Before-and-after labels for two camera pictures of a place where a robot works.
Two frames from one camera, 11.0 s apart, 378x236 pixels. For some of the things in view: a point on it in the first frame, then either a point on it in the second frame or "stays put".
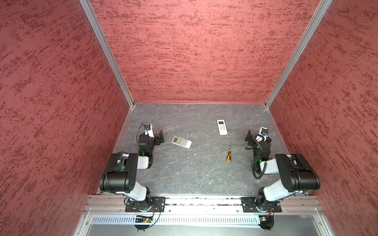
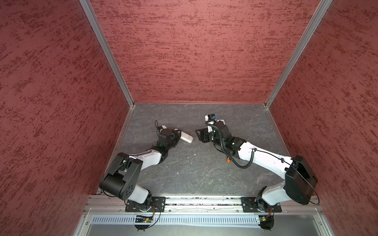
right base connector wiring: x=267 y=223 stays put
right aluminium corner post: x=322 y=8 stays put
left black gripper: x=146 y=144 -> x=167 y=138
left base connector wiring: x=146 y=219 stays put
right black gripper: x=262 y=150 -> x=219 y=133
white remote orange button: x=181 y=142 -> x=185 y=136
